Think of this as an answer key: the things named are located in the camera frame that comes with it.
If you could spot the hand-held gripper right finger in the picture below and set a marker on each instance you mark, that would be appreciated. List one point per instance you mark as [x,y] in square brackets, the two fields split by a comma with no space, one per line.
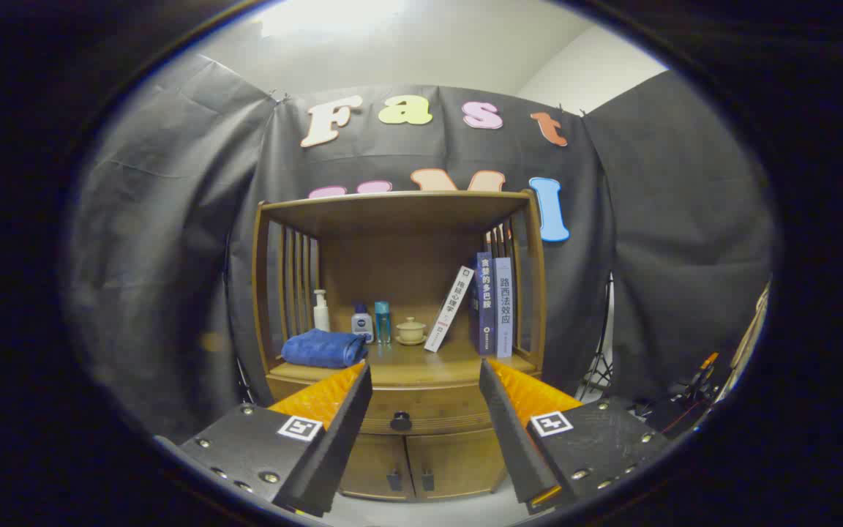
[513,439]

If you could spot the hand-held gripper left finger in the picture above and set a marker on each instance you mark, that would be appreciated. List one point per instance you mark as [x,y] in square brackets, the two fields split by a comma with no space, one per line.
[341,439]

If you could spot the black drawer knob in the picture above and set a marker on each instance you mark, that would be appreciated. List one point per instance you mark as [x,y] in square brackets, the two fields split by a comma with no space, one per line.
[401,421]

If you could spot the wooden drawer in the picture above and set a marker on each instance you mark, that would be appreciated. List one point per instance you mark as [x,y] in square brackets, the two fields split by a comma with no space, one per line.
[429,402]

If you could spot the wooden cabinet door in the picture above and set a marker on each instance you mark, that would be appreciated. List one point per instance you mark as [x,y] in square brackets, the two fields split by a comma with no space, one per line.
[370,465]
[458,461]

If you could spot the wooden countertop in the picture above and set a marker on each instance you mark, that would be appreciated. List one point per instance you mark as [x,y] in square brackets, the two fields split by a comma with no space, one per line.
[407,366]

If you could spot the wooden cabinet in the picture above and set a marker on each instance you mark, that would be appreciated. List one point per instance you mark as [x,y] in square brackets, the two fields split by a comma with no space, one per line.
[392,212]

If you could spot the blue folded towel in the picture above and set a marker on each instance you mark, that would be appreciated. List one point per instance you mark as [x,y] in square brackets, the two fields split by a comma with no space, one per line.
[319,350]

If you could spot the white blue-capped lotion bottle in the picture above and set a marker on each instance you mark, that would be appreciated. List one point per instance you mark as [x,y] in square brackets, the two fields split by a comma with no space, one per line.
[362,323]

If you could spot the black light stand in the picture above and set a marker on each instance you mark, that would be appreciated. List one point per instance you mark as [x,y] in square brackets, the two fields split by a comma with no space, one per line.
[602,359]

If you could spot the white pump bottle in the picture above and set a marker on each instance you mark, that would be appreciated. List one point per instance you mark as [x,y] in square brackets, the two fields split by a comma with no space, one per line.
[321,318]

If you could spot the clear blue bottle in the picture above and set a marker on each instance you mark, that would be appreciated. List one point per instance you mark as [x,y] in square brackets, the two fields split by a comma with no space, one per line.
[383,322]

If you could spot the beige lidded teacup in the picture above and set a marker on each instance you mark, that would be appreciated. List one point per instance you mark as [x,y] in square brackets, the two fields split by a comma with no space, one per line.
[411,333]

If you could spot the pale lilac book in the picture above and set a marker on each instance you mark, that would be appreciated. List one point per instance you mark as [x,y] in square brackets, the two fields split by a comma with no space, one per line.
[504,307]

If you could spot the dark blue book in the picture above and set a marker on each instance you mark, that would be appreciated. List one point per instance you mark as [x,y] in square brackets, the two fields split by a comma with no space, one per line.
[486,307]

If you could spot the white book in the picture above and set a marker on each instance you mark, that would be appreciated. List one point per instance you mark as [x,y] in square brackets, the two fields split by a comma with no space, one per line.
[451,307]

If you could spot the black equipment with orange clip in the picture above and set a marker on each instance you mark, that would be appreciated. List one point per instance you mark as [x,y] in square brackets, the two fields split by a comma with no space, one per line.
[685,410]

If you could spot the black backdrop cloth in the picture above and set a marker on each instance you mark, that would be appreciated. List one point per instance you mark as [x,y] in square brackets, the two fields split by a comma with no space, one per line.
[173,256]

